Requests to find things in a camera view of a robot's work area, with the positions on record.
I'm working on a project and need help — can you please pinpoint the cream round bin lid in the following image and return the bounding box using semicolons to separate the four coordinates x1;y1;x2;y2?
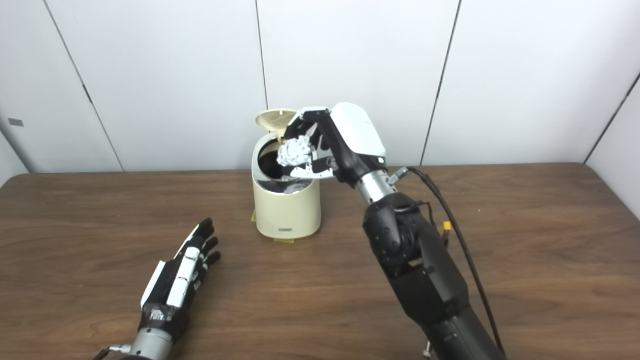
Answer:
255;109;297;137

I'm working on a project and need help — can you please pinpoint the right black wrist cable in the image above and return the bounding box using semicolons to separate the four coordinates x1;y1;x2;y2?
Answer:
387;166;507;360

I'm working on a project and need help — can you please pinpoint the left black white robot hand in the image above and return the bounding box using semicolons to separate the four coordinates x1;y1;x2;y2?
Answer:
140;217;222;343

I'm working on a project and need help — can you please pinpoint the cream-colored desktop bin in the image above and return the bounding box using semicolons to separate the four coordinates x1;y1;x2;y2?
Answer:
251;132;322;239

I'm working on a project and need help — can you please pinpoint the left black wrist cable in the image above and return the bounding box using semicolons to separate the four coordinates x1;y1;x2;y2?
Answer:
92;344;132;360

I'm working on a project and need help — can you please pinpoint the white paper ball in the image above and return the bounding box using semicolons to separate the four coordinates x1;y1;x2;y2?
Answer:
276;135;313;167

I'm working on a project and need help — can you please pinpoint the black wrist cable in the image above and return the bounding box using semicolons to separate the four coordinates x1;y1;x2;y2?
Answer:
387;166;507;360
92;344;132;360

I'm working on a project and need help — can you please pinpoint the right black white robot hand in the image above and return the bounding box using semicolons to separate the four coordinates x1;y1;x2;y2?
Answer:
282;102;388;186

